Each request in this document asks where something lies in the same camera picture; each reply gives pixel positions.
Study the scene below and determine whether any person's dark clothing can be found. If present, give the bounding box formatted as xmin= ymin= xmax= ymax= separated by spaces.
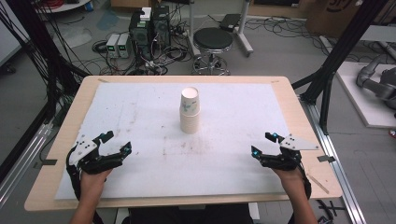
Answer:
xmin=121 ymin=203 xmax=254 ymax=224

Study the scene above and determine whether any grey power supply unit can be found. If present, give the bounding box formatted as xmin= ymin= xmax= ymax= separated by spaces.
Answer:
xmin=117 ymin=33 xmax=133 ymax=59
xmin=106 ymin=33 xmax=120 ymax=59

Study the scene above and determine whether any black round stool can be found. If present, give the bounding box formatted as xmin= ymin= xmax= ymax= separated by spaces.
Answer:
xmin=191 ymin=27 xmax=234 ymax=77

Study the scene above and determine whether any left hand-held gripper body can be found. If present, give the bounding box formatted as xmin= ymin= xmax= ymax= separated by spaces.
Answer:
xmin=65 ymin=133 xmax=125 ymax=175

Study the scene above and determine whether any thin wooden stick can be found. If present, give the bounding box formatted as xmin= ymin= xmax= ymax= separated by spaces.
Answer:
xmin=306 ymin=173 xmax=331 ymax=195

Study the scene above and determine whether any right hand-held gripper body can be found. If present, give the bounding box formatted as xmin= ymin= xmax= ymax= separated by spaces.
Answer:
xmin=260 ymin=133 xmax=320 ymax=171

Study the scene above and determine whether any stack of paper cups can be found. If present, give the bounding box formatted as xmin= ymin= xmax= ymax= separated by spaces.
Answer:
xmin=179 ymin=86 xmax=201 ymax=135

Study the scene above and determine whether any aluminium rail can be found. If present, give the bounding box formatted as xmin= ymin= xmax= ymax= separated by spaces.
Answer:
xmin=0 ymin=122 xmax=54 ymax=209
xmin=298 ymin=95 xmax=369 ymax=224

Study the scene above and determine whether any white floor board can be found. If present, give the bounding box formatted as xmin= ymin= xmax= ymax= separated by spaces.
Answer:
xmin=335 ymin=60 xmax=396 ymax=129

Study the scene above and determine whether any white-legged desk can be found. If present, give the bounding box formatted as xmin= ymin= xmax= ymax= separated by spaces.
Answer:
xmin=186 ymin=0 xmax=255 ymax=58

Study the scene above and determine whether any person's right hand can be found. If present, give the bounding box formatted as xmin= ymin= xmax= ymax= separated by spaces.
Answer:
xmin=272 ymin=167 xmax=306 ymax=195

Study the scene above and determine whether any black computer tower with fan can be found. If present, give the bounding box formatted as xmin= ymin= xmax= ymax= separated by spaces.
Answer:
xmin=128 ymin=11 xmax=154 ymax=62

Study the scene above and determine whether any white table mat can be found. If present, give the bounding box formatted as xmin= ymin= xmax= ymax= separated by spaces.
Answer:
xmin=55 ymin=81 xmax=292 ymax=201

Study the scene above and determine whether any black metal frame stand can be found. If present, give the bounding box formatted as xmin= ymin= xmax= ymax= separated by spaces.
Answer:
xmin=0 ymin=0 xmax=82 ymax=185
xmin=291 ymin=0 xmax=390 ymax=135

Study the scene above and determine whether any printed cardboard box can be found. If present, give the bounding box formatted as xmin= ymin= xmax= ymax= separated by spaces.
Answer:
xmin=305 ymin=0 xmax=364 ymax=39

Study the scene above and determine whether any person's left hand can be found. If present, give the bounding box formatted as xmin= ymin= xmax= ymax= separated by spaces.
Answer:
xmin=79 ymin=169 xmax=113 ymax=200

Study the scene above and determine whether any black flat box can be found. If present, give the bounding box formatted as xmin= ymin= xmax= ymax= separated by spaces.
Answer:
xmin=219 ymin=13 xmax=243 ymax=33

